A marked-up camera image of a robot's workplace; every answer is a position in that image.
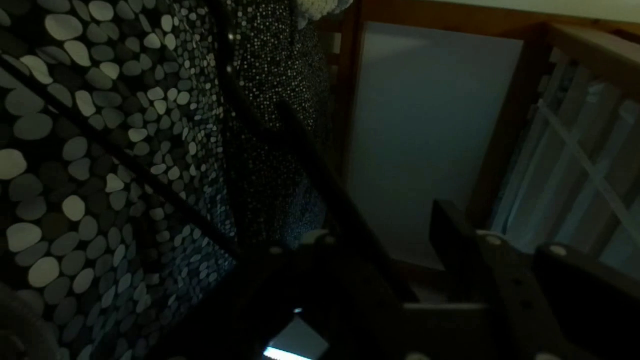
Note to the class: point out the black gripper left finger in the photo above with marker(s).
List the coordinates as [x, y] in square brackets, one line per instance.
[320, 292]

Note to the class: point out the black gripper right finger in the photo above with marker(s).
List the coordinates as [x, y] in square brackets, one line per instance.
[532, 307]

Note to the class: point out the black pebble pattern bedspread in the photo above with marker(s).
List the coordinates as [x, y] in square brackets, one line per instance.
[66, 206]

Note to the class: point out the wooden bunk bed frame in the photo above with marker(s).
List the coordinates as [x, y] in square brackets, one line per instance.
[511, 133]

